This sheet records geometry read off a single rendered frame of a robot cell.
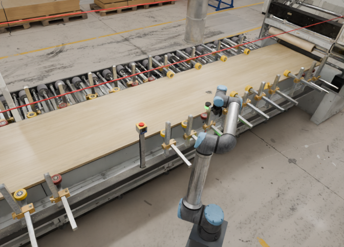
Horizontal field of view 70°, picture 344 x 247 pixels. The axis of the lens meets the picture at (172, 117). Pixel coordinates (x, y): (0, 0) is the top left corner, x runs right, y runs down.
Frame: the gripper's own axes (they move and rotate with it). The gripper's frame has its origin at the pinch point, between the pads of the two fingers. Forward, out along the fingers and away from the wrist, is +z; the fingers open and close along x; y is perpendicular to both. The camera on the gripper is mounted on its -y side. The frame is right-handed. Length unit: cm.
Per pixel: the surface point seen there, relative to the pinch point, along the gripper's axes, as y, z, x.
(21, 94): 150, 16, -157
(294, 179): -101, 101, 62
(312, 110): -239, 91, -4
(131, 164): 84, 39, -21
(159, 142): 47, 34, -28
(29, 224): 173, 17, 5
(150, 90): 24, 11, -86
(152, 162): 68, 31, -7
